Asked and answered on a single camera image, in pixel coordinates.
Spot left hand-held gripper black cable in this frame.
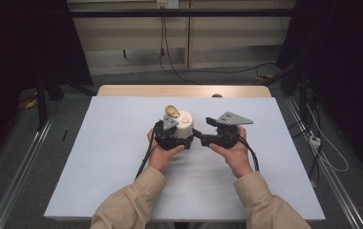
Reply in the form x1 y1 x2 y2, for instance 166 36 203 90
134 125 159 181

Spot person's left hand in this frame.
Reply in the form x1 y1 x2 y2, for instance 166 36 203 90
146 128 186 175

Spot white floor power strip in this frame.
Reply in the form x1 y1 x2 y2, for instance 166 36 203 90
309 135 322 148

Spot clear jar with cream lid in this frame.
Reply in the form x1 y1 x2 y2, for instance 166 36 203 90
163 104 195 140

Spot black horizontal bar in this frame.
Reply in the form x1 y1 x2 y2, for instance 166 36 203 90
69 8 296 18

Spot wooden table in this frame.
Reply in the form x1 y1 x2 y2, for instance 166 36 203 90
96 84 272 98

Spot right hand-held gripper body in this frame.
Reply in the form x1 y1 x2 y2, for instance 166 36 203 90
200 111 254 150

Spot white wall socket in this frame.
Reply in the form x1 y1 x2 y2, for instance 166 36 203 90
156 0 181 10

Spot white floor cable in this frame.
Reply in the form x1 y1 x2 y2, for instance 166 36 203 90
306 103 350 174

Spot person's right hand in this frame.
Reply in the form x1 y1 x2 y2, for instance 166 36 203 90
208 125 255 179

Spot black metal stand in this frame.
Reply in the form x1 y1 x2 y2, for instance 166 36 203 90
34 71 65 132

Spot right hand-held gripper black cable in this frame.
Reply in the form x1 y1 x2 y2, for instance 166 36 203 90
237 135 261 173

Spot black floor cables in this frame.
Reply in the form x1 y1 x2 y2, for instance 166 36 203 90
286 92 323 184

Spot hand-held gripper black cable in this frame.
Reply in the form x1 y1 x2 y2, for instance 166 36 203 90
237 135 261 173
134 125 159 181

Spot white table mat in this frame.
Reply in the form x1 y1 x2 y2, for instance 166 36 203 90
43 95 327 222

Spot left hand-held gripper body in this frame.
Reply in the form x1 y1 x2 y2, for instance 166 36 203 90
153 114 194 152

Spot black curtain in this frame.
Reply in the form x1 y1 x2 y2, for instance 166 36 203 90
276 0 363 185
0 0 94 173

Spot black hanging cables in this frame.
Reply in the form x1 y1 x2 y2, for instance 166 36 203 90
159 15 278 86

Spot metal floor rail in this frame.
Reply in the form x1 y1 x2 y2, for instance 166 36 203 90
0 108 59 229
284 95 363 229

